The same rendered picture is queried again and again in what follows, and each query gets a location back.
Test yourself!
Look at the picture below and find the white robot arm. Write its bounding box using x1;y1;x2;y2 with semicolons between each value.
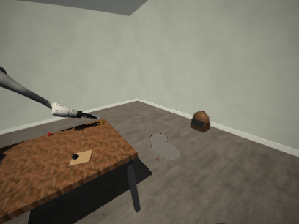
0;67;78;118

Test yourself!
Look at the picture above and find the tan square mat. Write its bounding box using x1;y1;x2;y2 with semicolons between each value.
69;150;92;166

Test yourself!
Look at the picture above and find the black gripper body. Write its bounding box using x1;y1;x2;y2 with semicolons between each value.
76;111;86;118

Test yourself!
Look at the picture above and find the black die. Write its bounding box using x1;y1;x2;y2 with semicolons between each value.
72;154;78;160

